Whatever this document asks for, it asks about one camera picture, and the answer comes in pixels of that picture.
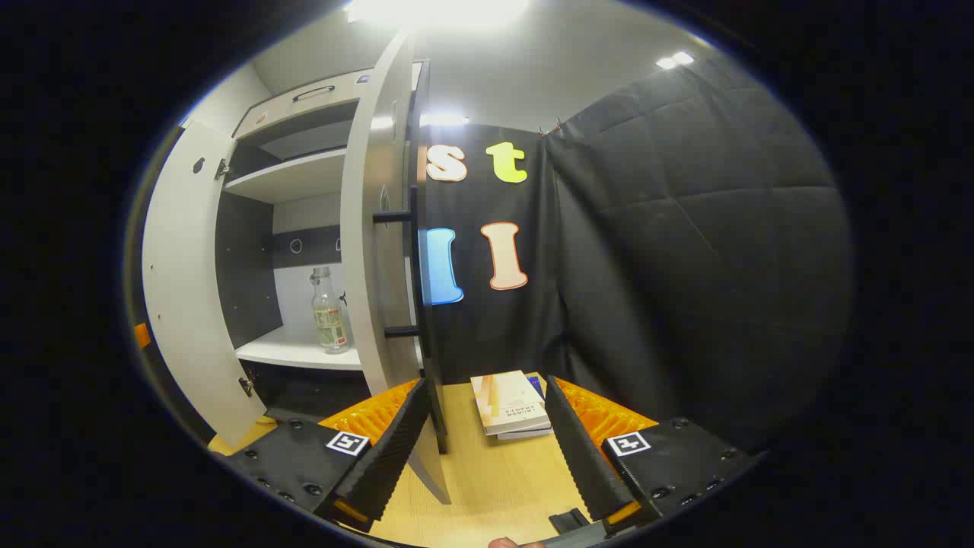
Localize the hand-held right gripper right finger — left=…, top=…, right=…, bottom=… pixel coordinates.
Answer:
left=544, top=375, right=766, bottom=534

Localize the black quilted cloth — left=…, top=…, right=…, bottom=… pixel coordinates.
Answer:
left=544, top=53, right=853, bottom=457

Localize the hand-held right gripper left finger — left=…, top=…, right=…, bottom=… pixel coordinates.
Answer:
left=227, top=378, right=431, bottom=534

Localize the grey white cabinet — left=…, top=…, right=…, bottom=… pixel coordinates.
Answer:
left=217, top=61, right=427, bottom=427

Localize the black backdrop cloth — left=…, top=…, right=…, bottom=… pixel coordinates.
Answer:
left=417, top=122, right=568, bottom=385

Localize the clear glass bottle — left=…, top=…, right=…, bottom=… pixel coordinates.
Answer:
left=310, top=266, right=352, bottom=355

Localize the white cabinet door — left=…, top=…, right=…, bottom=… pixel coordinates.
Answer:
left=340, top=30, right=457, bottom=505
left=142, top=120, right=269, bottom=450

